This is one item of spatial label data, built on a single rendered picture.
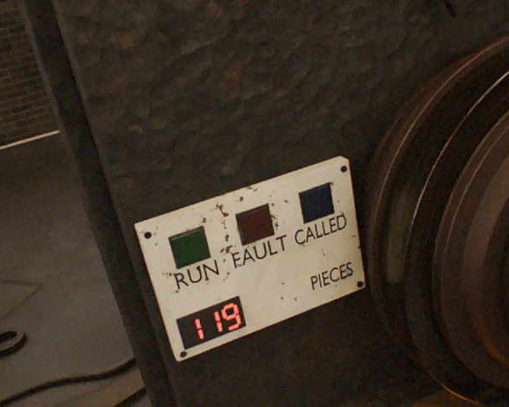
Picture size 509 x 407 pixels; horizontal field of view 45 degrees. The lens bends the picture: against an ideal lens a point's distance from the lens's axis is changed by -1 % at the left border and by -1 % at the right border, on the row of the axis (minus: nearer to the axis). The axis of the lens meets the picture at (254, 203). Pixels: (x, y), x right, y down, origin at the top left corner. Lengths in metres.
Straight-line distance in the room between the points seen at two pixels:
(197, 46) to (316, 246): 0.28
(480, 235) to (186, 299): 0.33
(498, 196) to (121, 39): 0.41
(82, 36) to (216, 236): 0.26
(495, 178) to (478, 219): 0.04
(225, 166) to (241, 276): 0.13
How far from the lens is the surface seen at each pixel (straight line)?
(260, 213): 0.70
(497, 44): 0.74
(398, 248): 0.68
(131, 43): 0.65
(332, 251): 0.77
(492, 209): 0.66
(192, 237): 0.69
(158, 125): 0.67
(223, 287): 0.73
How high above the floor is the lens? 1.51
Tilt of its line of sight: 24 degrees down
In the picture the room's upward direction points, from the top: 12 degrees counter-clockwise
